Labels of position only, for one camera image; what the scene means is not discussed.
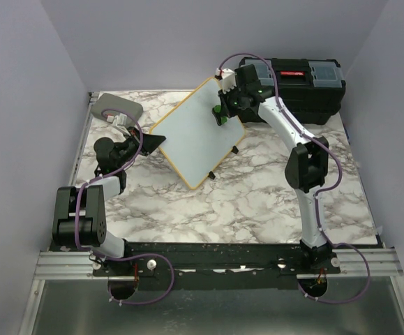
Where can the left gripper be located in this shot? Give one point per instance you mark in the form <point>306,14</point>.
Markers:
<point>150,142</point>

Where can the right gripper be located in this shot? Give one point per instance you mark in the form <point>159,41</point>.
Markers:
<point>225,111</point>

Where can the green whiteboard eraser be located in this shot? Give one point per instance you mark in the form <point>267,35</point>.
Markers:
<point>219,115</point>

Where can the yellow framed whiteboard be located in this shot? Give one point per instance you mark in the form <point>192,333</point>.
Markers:
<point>195,144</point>

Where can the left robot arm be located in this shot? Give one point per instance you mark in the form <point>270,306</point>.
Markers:
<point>79,214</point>

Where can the grey plastic case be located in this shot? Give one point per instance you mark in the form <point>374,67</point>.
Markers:
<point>110,105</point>

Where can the black plastic toolbox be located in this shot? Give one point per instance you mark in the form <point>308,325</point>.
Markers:
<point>311,89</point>

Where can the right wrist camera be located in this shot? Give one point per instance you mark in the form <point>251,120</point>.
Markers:
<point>226,78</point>

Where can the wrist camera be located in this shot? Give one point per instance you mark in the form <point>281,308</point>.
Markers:
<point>119,122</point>
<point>226,78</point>

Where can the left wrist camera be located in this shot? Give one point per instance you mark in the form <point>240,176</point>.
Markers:
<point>119,122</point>

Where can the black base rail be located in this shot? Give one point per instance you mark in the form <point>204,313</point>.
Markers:
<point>180,266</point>

